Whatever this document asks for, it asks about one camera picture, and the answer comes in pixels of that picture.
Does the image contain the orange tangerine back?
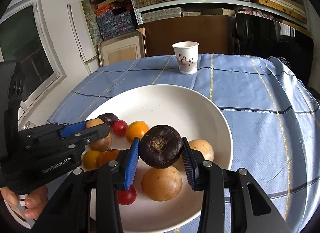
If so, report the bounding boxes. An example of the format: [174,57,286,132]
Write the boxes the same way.
[97,149,120,168]

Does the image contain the orange fruit front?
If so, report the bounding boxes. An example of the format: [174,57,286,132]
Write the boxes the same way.
[125,121,149,143]

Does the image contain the red cherry tomato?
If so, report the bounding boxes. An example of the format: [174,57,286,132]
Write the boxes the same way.
[117,185,137,205]
[112,120,128,137]

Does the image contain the tan round fruit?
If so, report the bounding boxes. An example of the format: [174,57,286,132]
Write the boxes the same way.
[141,166,183,202]

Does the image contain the red cherry tomato front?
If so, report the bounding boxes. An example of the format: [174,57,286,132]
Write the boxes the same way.
[112,120,128,137]

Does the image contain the yellow orange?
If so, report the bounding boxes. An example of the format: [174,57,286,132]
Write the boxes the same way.
[82,150,102,171]

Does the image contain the person's left hand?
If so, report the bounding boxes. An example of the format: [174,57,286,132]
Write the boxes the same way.
[1,185,48,220]

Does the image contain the blue checked tablecloth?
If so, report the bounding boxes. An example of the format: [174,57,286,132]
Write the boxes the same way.
[49,54,319,232]

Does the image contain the white paper cup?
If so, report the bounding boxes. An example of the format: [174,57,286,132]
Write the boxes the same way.
[172,41,199,75]

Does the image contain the framed wooden panel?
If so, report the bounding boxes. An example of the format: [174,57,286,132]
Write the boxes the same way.
[98,27,147,67]

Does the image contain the stack of patterned boxes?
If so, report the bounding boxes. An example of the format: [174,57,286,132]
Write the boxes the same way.
[89,0,137,40]

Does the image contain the window left wall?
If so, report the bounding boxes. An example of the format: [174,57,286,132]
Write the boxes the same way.
[1,0,67,121]

